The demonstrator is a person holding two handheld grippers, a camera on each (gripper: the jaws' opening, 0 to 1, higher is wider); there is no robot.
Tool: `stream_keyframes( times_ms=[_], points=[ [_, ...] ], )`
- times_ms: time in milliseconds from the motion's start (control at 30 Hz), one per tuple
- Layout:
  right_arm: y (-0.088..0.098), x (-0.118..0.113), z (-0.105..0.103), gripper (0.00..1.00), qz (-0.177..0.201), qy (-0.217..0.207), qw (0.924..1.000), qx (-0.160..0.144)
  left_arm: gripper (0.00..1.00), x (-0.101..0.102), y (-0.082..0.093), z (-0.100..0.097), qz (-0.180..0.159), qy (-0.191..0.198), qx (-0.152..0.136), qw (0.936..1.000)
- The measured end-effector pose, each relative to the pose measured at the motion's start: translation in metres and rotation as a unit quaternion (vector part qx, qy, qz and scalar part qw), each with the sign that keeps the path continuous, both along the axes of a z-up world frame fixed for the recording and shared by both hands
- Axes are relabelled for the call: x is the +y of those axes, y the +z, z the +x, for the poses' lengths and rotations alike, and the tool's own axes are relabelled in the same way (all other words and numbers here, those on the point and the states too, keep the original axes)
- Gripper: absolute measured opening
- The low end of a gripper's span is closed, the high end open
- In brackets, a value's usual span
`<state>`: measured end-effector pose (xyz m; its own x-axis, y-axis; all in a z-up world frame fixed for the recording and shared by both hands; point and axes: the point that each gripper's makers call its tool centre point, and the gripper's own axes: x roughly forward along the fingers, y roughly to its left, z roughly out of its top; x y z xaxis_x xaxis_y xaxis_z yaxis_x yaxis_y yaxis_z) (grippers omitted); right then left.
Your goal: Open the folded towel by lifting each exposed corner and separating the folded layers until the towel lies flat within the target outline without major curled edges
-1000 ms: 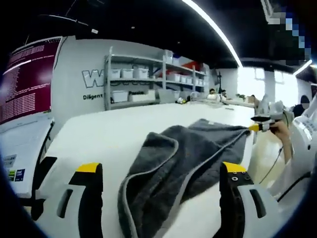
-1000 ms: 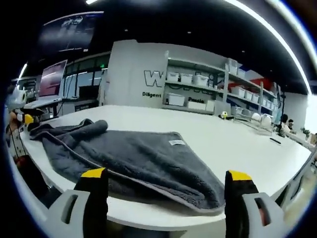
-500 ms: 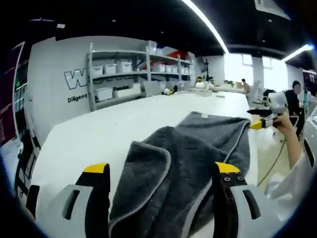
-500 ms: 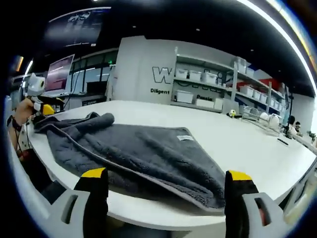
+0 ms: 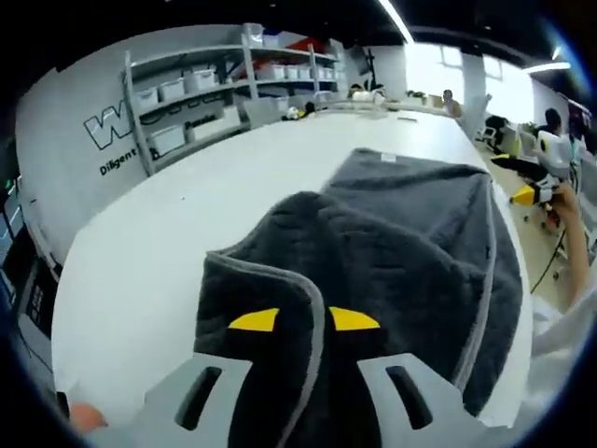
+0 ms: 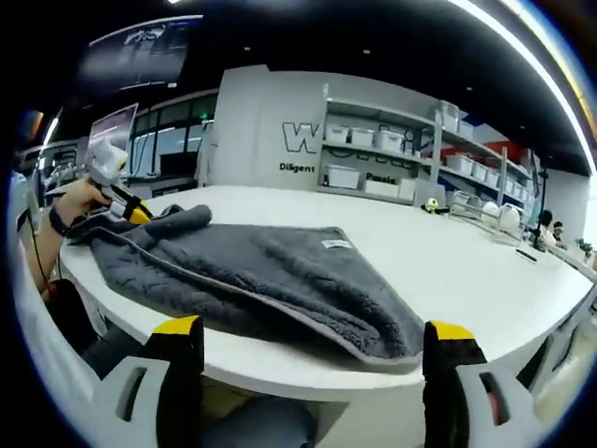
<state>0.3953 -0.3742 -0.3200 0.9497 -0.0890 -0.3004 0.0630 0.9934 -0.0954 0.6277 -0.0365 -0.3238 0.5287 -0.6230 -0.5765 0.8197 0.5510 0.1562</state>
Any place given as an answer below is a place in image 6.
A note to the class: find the dark grey fluffy towel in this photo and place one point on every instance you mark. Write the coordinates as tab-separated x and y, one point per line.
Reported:
261	270

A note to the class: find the person's left hand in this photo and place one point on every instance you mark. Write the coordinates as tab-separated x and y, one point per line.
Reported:
81	198

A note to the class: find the purple screen monitor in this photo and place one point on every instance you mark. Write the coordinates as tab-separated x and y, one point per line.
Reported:
114	126

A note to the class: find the dark wristband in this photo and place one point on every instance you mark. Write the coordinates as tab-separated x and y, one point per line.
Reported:
58	221

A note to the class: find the white hanging coat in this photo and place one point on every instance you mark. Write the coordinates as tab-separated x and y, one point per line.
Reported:
207	154

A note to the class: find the person's leg in blue jeans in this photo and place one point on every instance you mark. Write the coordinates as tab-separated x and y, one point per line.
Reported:
266	424

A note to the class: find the ceiling-hung dark screen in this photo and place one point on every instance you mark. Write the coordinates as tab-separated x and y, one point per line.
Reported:
140	51

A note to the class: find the black marker pen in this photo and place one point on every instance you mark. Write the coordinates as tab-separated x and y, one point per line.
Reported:
525	255

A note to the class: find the small green plant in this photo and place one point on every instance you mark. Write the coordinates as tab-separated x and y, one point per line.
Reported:
585	249

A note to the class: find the small yellow toy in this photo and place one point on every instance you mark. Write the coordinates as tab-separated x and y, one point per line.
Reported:
431	204

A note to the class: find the black tripod stand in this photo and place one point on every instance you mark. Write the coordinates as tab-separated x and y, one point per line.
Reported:
542	186

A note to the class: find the row of white storage bins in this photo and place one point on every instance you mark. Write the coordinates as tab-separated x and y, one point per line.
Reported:
387	140

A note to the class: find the grey metal shelf rack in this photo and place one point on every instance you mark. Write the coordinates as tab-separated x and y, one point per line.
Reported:
436	140

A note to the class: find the long ceiling light strip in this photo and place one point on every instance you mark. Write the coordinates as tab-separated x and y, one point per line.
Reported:
536	51

